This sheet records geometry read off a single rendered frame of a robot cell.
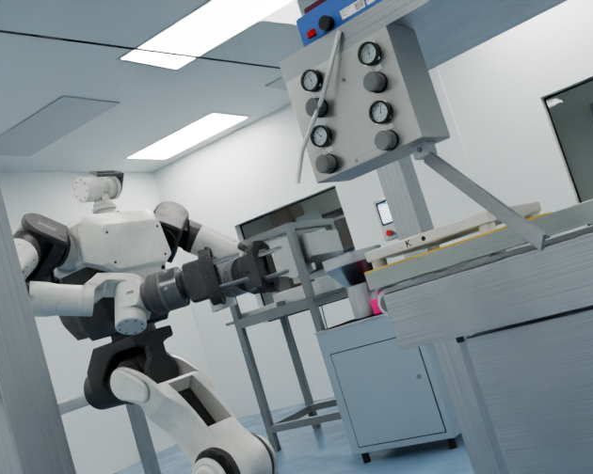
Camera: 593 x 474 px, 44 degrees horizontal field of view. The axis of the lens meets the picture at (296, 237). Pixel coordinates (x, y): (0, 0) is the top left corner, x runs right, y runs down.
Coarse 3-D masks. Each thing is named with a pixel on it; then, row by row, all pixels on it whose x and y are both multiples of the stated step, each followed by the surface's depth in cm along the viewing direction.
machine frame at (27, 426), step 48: (0, 192) 80; (384, 192) 156; (0, 240) 79; (0, 288) 77; (0, 336) 75; (0, 384) 74; (48, 384) 78; (0, 432) 74; (48, 432) 76; (480, 432) 148
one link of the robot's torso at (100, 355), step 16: (128, 336) 184; (144, 336) 183; (160, 336) 187; (96, 352) 190; (112, 352) 186; (128, 352) 201; (144, 352) 197; (160, 352) 185; (96, 368) 190; (112, 368) 191; (144, 368) 181; (160, 368) 184; (176, 368) 188; (96, 384) 191; (96, 400) 194; (112, 400) 191
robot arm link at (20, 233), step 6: (18, 228) 172; (18, 234) 168; (24, 234) 168; (30, 234) 169; (30, 240) 167; (36, 240) 168; (36, 246) 167; (42, 246) 172; (48, 246) 173; (42, 252) 173; (42, 258) 174; (36, 270) 176; (30, 276) 176
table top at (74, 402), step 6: (72, 396) 274; (78, 396) 245; (84, 396) 233; (60, 402) 243; (66, 402) 227; (72, 402) 229; (78, 402) 231; (84, 402) 233; (60, 408) 225; (66, 408) 226; (72, 408) 228; (78, 408) 230; (60, 414) 224
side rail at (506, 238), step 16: (576, 208) 104; (592, 208) 103; (544, 224) 107; (560, 224) 106; (576, 224) 104; (480, 240) 113; (496, 240) 112; (512, 240) 110; (432, 256) 118; (448, 256) 117; (464, 256) 115; (480, 256) 114; (384, 272) 124; (400, 272) 122; (416, 272) 121
